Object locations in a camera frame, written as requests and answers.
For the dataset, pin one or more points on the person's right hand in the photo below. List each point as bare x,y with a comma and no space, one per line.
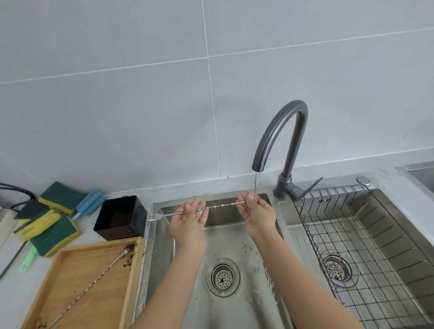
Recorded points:
259,218

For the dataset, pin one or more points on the round steel sink hole cap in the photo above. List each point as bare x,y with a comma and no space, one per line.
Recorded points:
363,180

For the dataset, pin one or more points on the black square plastic container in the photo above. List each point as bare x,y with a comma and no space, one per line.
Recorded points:
120,218

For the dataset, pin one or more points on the twisted steel bar spoon with fork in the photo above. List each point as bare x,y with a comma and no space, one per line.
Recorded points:
220,206

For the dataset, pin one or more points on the dark grey gooseneck faucet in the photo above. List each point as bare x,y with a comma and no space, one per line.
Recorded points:
288,135

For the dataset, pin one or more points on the wooden tray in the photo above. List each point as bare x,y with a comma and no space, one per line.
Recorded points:
91,288

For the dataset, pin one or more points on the stainless steel double sink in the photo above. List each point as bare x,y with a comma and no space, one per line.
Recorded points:
237,305

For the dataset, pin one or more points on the green and yellow sponge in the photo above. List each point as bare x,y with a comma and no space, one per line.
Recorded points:
40,225
56,237
61,198
30,209

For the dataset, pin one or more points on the blue sponge brush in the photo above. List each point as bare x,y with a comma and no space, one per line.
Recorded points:
90,203

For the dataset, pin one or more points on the person's left fingers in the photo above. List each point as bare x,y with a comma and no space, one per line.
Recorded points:
193,206

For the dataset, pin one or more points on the small stainless steel sink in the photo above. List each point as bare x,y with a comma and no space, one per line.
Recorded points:
418,174

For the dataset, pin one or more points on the person's right thumb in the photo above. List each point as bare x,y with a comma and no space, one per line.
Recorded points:
263,202

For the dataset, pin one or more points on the person's right forearm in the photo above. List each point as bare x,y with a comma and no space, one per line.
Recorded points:
298,281

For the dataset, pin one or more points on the round steel drain strainer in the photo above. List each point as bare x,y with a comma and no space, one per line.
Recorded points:
336,267
223,277

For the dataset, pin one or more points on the person's left hand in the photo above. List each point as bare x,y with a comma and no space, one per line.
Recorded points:
188,228

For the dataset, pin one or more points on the person's left forearm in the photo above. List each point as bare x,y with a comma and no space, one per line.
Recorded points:
169,291

